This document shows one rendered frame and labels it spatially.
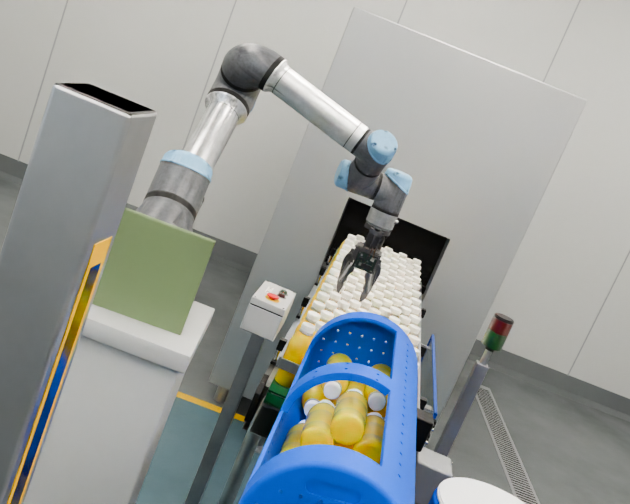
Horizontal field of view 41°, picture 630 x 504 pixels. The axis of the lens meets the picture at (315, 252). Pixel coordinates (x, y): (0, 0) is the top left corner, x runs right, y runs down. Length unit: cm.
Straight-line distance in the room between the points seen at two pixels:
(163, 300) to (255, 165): 470
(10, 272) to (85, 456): 119
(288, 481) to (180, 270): 56
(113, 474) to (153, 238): 49
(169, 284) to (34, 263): 108
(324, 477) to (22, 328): 74
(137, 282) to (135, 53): 484
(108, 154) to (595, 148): 610
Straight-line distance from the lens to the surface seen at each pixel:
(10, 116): 678
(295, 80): 206
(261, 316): 230
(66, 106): 60
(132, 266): 170
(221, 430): 253
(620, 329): 697
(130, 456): 178
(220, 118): 209
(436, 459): 243
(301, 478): 130
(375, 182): 214
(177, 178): 179
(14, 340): 65
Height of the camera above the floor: 179
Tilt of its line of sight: 13 degrees down
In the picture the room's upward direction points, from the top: 22 degrees clockwise
